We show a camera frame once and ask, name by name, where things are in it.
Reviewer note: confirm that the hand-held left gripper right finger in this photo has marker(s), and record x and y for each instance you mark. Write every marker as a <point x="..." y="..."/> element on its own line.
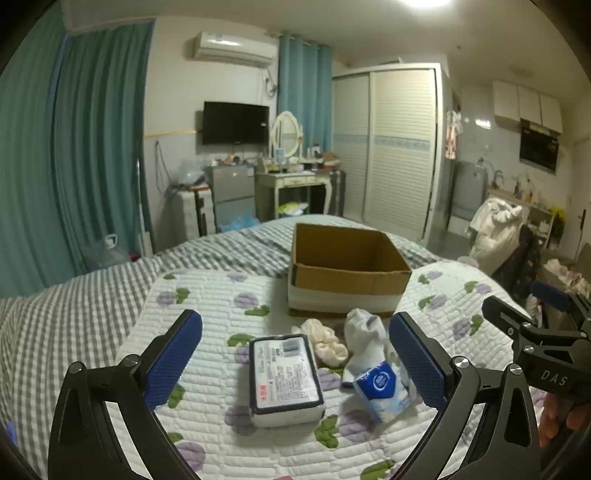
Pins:
<point x="415" y="355"/>

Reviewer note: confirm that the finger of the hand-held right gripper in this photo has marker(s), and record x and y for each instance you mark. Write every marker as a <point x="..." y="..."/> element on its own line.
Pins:
<point x="549" y="294"/>
<point x="505" y="316"/>

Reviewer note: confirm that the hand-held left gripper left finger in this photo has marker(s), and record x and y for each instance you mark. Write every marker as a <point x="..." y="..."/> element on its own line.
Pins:
<point x="175" y="353"/>

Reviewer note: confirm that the small blue tissue packet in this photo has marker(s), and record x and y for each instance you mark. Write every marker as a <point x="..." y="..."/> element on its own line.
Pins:
<point x="381" y="387"/>

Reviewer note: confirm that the white sock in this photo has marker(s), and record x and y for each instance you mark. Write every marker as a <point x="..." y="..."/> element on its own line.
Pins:
<point x="364" y="337"/>

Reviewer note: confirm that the cream cloth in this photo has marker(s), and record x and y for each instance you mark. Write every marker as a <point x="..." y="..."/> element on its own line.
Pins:
<point x="325" y="344"/>

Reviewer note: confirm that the brown cardboard box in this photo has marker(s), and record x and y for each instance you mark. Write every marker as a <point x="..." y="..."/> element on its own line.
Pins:
<point x="351" y="286"/>

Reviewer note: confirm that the large white tissue pack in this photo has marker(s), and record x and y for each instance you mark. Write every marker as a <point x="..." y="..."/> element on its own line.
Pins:
<point x="284" y="374"/>

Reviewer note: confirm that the person's right hand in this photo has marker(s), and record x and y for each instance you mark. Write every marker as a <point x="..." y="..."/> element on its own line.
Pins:
<point x="556" y="417"/>

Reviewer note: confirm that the dark floral garment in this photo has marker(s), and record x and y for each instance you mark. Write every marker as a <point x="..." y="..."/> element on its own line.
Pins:
<point x="519" y="267"/>

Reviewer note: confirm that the white floral quilt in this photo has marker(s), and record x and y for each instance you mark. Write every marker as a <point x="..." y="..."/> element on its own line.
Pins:
<point x="207" y="295"/>

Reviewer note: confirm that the white kitchen shelf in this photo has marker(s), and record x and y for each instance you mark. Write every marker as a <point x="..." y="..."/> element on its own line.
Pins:
<point x="538" y="217"/>

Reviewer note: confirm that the white jacket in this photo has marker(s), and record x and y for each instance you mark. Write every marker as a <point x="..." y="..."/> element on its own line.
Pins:
<point x="494" y="230"/>

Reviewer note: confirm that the clear water jug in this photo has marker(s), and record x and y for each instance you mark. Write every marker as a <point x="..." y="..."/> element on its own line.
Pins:
<point x="106" y="256"/>

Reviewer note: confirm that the white suitcase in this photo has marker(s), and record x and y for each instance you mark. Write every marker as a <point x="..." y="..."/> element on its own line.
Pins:
<point x="189" y="212"/>

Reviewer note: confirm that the blue plastic bag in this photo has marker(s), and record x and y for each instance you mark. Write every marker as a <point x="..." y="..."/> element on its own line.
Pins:
<point x="240" y="221"/>

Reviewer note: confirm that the black range hood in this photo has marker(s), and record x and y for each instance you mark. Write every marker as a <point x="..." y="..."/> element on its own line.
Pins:
<point x="538" y="147"/>

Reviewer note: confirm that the small grey fridge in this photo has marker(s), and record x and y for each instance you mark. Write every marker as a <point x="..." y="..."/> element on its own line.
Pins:
<point x="231" y="189"/>

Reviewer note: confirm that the clear plastic bag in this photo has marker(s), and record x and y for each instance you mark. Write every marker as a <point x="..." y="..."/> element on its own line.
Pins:
<point x="189" y="173"/>

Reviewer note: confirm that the silver suitcase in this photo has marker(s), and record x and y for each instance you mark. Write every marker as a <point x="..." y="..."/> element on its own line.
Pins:
<point x="339" y="191"/>

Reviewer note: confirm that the yellow and white bag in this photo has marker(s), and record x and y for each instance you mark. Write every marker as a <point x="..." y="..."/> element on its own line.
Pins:
<point x="291" y="210"/>

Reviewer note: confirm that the hanging pink clothes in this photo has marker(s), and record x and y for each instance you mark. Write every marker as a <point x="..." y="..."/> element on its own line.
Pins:
<point x="452" y="134"/>

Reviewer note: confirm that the white slatted wardrobe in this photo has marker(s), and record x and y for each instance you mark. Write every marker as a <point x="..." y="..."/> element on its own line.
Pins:
<point x="397" y="147"/>

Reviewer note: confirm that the white dressing table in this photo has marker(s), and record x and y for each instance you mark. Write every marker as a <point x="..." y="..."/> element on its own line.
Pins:
<point x="295" y="180"/>

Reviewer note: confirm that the brown box on dressing table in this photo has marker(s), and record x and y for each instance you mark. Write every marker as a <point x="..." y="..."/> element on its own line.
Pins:
<point x="331" y="159"/>

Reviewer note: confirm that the wide teal curtain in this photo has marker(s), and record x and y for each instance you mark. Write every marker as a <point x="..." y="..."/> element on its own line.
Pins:
<point x="69" y="161"/>

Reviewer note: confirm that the oval vanity mirror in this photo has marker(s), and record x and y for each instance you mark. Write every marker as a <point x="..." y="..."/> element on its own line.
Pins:
<point x="286" y="134"/>

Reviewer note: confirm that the narrow teal curtain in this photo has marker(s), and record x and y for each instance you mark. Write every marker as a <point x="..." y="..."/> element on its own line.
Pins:
<point x="304" y="115"/>

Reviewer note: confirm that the white air conditioner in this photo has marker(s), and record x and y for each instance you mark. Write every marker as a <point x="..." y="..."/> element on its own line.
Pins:
<point x="231" y="48"/>

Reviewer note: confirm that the ceiling light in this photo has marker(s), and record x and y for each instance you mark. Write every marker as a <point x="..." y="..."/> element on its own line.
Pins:
<point x="427" y="2"/>

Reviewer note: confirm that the white kitchen wall cabinets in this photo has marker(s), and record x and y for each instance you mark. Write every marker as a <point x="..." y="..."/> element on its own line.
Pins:
<point x="526" y="106"/>

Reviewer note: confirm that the black wall television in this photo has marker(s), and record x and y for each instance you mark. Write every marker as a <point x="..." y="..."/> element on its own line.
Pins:
<point x="235" y="122"/>

